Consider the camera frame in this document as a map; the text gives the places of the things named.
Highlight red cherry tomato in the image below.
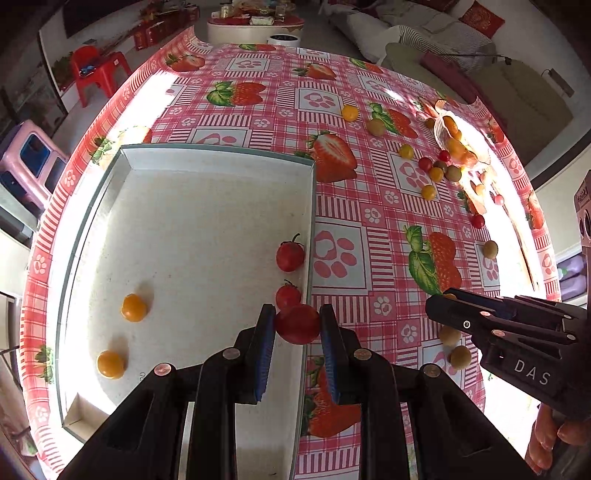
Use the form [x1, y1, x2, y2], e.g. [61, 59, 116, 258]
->
[274, 304, 321, 345]

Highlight yellow cherry tomato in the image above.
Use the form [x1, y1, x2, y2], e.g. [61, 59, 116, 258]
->
[342, 105, 360, 122]
[421, 184, 437, 201]

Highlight person's right hand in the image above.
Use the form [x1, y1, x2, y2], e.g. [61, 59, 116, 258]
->
[525, 404, 590, 475]

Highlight orange cherry tomato lower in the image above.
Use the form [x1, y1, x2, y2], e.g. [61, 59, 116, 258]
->
[96, 350, 125, 380]

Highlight orange cherry tomato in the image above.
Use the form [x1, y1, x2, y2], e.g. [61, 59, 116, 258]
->
[120, 293, 148, 323]
[96, 350, 125, 380]

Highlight red tomato near gripper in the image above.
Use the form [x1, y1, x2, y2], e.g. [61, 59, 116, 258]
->
[470, 214, 486, 229]

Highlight white shallow tray box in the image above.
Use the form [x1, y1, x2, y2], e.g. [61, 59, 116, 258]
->
[56, 145, 315, 479]

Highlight green-brown tomato cluster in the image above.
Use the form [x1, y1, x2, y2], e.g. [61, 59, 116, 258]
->
[445, 165, 462, 182]

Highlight pink strawberry checkered tablecloth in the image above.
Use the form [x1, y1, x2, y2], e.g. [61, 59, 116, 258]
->
[20, 30, 560, 479]

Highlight orange tomato mid cluster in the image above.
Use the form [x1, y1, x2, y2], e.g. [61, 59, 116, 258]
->
[428, 166, 444, 182]

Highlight red tomato near tray edge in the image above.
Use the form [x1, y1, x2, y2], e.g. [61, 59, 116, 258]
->
[274, 280, 301, 311]

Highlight red cherry tomato mid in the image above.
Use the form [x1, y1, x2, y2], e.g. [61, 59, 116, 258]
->
[418, 157, 434, 173]

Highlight clear glass fruit bowl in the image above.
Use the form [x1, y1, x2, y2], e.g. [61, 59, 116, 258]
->
[433, 110, 492, 169]

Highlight red tomato with stem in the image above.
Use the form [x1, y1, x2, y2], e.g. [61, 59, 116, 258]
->
[276, 233, 305, 273]

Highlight yellow tomato mid table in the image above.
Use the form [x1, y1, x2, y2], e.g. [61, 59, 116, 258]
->
[399, 144, 414, 159]

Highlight green-brown cherry tomato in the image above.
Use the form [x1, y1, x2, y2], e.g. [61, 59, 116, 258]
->
[366, 118, 387, 138]

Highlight pink plastic stool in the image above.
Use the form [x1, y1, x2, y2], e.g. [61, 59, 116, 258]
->
[0, 120, 69, 216]

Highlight grey sofa with cushions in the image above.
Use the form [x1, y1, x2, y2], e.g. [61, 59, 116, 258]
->
[320, 1, 585, 162]

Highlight red plastic chair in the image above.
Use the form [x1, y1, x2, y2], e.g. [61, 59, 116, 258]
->
[70, 45, 132, 108]

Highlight round white coffee table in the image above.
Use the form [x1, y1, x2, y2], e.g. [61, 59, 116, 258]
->
[206, 15, 304, 44]

